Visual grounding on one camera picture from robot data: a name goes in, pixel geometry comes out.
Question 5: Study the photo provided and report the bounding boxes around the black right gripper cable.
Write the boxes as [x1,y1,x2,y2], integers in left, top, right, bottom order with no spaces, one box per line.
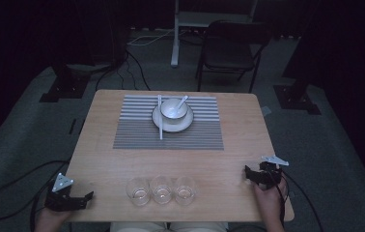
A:
[276,169,325,232]

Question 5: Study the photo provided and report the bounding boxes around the grey striped placemat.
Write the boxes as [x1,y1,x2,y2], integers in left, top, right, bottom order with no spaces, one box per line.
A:
[112,94,225,151]

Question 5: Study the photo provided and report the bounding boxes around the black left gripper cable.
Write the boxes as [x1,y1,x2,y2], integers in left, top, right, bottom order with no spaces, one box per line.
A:
[0,159,71,232]

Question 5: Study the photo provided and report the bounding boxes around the white chopsticks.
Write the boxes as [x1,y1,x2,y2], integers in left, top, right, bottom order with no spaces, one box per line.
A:
[156,94,164,141]

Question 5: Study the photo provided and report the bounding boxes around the white bowl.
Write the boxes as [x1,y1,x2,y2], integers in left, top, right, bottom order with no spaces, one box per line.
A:
[159,98,190,126]

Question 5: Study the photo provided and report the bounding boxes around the white plate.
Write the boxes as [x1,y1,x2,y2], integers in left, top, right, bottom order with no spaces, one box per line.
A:
[151,102,195,133]

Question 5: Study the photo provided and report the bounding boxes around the white desk frame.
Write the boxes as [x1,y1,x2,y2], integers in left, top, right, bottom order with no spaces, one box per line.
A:
[170,0,260,69]

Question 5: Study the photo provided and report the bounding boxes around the white floor cable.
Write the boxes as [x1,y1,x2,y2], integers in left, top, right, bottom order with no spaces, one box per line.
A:
[126,28,176,46]

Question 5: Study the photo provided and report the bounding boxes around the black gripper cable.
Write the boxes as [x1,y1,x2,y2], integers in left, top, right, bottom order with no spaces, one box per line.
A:
[0,159,71,232]
[276,169,325,232]

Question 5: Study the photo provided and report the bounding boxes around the black stand base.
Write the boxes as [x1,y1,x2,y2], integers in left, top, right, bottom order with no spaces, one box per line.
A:
[39,63,91,104]
[272,75,323,116]

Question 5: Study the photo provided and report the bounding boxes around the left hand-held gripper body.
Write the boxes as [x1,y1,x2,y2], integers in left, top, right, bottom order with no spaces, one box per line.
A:
[43,172,79,213]

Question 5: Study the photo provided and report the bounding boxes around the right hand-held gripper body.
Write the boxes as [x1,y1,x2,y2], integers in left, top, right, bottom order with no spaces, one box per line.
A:
[258,155,291,190]

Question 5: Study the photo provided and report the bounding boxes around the white spoon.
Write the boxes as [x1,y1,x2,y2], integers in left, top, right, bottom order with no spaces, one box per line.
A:
[172,95,189,114]

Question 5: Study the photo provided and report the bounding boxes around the clear drinking glass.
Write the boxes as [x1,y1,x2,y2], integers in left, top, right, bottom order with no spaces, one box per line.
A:
[149,175,175,206]
[173,175,198,207]
[125,177,153,207]

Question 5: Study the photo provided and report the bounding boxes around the person's left hand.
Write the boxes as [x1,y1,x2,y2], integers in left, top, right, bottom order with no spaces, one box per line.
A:
[33,207,72,232]

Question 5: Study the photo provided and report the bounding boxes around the black folding chair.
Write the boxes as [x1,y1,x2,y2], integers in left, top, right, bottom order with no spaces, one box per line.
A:
[195,19,273,95]

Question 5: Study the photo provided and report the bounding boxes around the person's right hand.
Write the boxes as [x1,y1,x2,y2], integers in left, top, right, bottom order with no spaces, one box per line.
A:
[252,176,289,220]

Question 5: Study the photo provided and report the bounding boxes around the black floor cable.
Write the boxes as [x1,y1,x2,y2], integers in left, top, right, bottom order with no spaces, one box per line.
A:
[95,47,152,93]

